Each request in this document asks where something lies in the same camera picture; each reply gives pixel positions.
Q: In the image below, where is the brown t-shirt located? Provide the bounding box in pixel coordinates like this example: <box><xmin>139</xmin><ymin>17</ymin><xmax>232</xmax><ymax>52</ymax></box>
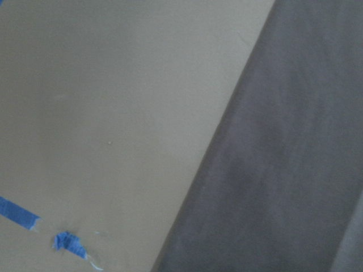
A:
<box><xmin>153</xmin><ymin>1</ymin><xmax>362</xmax><ymax>271</ymax></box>

